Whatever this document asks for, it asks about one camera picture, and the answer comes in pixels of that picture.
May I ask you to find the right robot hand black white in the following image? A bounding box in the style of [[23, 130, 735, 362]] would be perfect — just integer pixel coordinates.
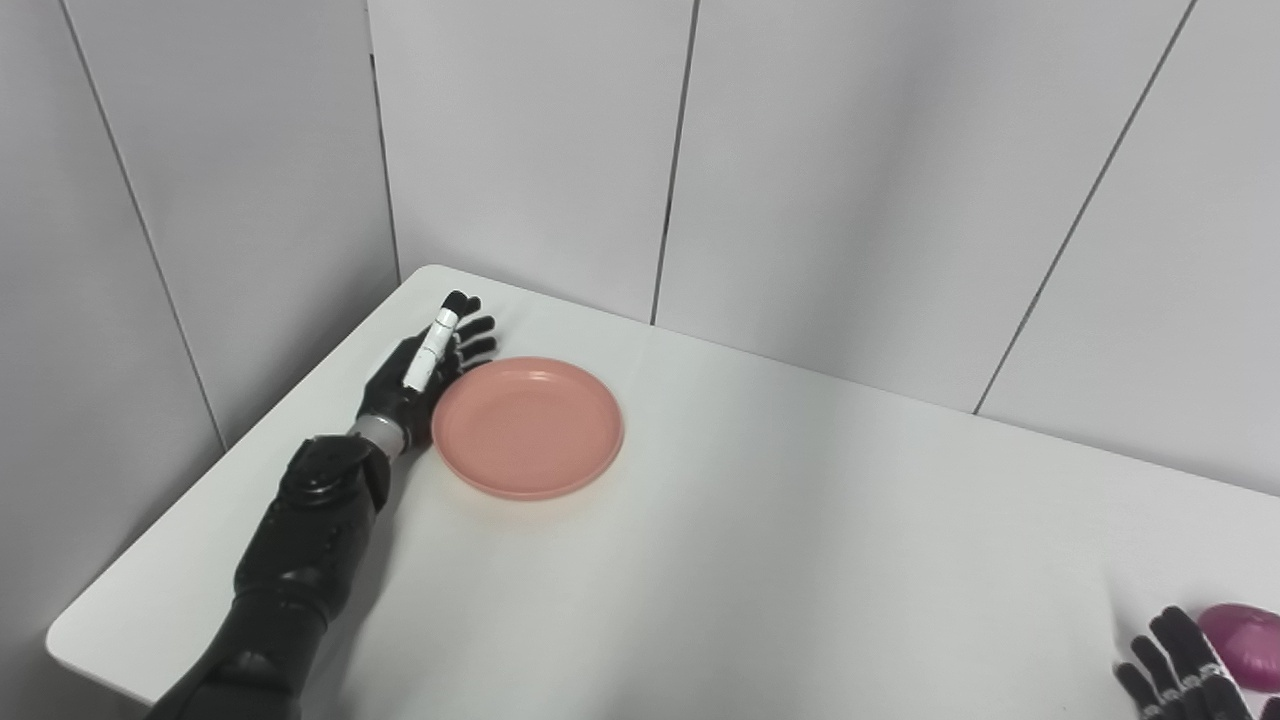
[[1114, 605, 1257, 720]]

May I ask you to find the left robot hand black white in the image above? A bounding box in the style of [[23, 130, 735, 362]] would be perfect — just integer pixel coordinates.
[[356, 289, 499, 453]]

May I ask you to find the purple red onion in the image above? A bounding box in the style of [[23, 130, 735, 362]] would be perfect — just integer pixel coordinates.
[[1197, 602, 1280, 694]]

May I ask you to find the pink round plate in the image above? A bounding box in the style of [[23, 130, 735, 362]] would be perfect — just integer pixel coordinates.
[[430, 356, 626, 502]]

